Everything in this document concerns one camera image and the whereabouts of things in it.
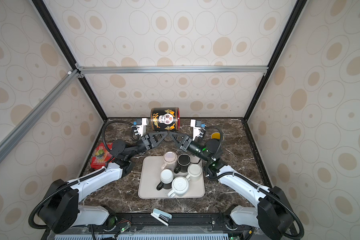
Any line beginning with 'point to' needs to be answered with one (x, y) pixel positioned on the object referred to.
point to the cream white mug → (194, 171)
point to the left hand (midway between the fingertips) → (169, 138)
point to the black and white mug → (166, 177)
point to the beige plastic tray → (150, 176)
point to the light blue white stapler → (161, 216)
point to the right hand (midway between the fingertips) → (170, 137)
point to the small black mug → (183, 160)
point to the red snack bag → (101, 155)
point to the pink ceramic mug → (170, 159)
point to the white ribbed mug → (180, 185)
